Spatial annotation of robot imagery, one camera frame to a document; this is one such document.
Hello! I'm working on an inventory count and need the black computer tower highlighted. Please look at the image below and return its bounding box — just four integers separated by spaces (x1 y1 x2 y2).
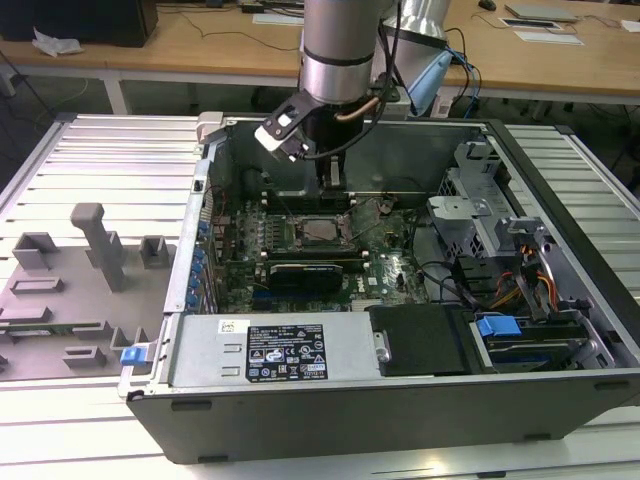
0 0 160 49

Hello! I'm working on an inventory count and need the green spare RAM stick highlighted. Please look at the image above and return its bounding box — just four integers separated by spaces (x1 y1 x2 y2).
0 322 104 337

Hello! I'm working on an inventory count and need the silver power supply unit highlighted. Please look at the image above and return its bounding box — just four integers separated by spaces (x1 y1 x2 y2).
167 312 381 389

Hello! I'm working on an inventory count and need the installed RAM stick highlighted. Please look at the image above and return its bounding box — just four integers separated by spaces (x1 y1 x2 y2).
265 249 365 264

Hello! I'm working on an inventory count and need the crumpled white paper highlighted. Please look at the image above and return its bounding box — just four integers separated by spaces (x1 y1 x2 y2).
32 27 84 57

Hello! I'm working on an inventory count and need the black plastic shroud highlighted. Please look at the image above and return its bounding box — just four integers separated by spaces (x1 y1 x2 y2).
367 302 474 379

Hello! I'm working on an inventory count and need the CPU socket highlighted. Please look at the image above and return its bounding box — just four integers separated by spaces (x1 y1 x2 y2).
284 214 359 251

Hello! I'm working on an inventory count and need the white card with black strip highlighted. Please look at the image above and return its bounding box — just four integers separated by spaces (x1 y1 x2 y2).
499 17 561 30

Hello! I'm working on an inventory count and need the blue cable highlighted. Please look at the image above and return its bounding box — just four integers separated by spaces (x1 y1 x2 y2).
447 47 485 121

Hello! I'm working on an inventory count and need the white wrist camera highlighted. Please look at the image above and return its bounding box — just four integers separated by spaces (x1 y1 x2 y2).
252 92 321 164

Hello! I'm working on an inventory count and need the grey closed laptop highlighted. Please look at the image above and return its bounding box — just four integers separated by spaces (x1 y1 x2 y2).
503 2 581 24

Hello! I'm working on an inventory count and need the grey parts rack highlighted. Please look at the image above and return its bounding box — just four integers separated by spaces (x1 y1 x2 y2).
0 202 174 381

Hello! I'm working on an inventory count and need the hard disk in blue carrier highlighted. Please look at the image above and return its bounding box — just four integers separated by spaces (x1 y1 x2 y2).
474 312 591 374

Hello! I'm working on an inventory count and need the black RAM slot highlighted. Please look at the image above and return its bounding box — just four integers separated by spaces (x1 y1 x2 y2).
264 199 354 210
264 191 351 201

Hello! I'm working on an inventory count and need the metal socket cover frame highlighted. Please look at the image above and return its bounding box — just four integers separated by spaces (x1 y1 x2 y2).
338 198 397 240

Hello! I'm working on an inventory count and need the white paper sheet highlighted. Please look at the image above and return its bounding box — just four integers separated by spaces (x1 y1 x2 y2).
514 29 586 46

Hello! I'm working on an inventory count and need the orange yellow wire bundle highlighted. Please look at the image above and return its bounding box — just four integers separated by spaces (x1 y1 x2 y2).
492 244 559 309

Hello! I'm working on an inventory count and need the grey metal disk bay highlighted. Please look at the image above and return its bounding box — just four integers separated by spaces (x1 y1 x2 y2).
492 214 619 374

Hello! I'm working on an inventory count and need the silver drive cage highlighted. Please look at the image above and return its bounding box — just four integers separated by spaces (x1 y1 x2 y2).
424 139 516 261

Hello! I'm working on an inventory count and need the green motherboard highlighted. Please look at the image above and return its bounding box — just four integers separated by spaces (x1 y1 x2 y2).
209 197 436 314

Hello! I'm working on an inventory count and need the grey plastic corner bracket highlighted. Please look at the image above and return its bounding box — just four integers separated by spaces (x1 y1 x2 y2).
194 112 224 146

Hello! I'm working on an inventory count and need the black graphics card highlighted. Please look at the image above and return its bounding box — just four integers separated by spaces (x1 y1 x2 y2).
267 262 346 296

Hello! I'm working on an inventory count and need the blue plastic case latch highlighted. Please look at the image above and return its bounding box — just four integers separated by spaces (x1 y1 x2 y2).
120 344 154 369

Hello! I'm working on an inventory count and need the black open PC case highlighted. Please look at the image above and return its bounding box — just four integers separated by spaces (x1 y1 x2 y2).
117 112 640 464

